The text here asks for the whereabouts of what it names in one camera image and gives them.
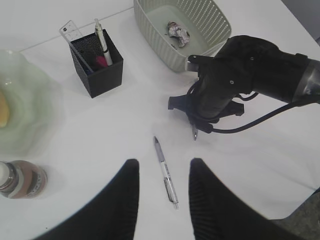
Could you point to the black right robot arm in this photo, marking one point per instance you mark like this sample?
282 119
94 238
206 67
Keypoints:
243 68

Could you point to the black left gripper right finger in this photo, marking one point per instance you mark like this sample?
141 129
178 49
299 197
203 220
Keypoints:
218 214

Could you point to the pale green plastic basket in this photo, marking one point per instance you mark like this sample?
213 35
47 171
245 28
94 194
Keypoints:
207 25

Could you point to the grey white clear pen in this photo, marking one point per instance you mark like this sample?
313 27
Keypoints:
168 183

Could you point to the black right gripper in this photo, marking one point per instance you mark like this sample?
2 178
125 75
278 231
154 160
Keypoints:
203 119

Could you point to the sugared bread roll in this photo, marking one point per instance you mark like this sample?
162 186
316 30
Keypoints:
4 110

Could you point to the brown Nescafe coffee bottle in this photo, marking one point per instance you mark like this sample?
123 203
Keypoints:
21 179

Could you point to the paper ball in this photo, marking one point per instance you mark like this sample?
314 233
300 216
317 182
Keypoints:
177 32

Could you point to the blue pencil sharpener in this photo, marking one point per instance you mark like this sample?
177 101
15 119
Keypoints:
88 71

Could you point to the black mesh pen holder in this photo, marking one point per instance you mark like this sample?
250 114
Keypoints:
103 79

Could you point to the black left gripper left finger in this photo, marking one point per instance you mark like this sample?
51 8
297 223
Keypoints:
111 215

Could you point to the frosted green glass bowl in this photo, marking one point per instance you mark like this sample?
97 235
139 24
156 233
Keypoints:
34 101

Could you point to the cream barrel pen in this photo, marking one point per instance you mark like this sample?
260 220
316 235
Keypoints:
103 43

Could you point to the clear plastic ruler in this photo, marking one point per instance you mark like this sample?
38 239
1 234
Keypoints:
70 33

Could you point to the blue white pen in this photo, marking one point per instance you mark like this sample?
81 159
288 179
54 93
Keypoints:
195 133

